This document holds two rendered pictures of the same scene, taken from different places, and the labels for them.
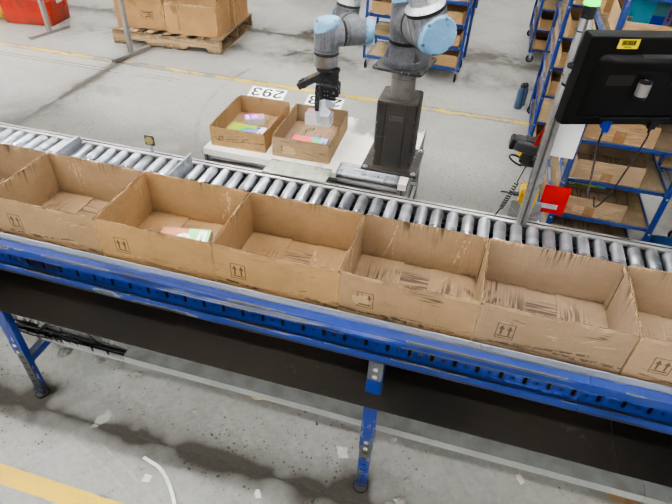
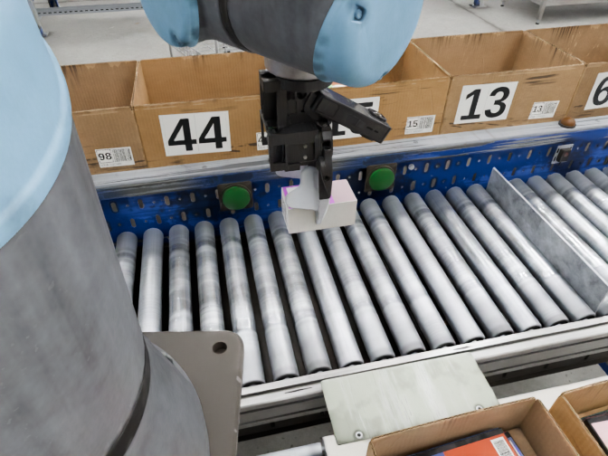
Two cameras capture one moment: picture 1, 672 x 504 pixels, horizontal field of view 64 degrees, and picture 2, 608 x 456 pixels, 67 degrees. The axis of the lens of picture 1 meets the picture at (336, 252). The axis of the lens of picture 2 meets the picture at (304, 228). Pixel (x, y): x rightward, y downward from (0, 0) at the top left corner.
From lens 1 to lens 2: 2.47 m
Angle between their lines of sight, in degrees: 96
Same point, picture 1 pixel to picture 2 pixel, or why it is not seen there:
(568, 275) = not seen: outside the picture
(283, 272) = (203, 71)
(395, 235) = (90, 135)
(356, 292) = (125, 83)
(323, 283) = (160, 79)
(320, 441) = not seen: hidden behind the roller
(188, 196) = (389, 108)
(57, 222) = (447, 51)
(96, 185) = (515, 105)
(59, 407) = not seen: hidden behind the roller
